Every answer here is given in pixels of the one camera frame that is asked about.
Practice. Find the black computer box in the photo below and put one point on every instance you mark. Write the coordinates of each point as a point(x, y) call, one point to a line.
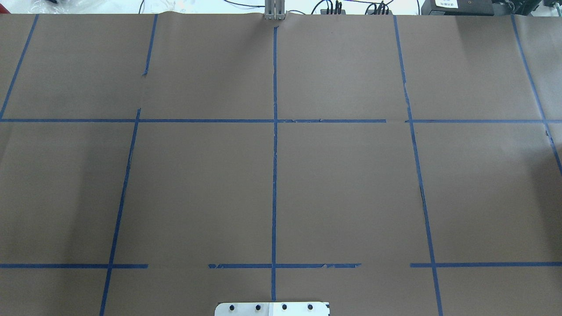
point(479, 7)

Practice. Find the aluminium frame post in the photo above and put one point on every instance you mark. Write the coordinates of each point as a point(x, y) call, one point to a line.
point(274, 10)

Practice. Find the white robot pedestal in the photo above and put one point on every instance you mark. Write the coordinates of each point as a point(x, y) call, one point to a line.
point(273, 309)

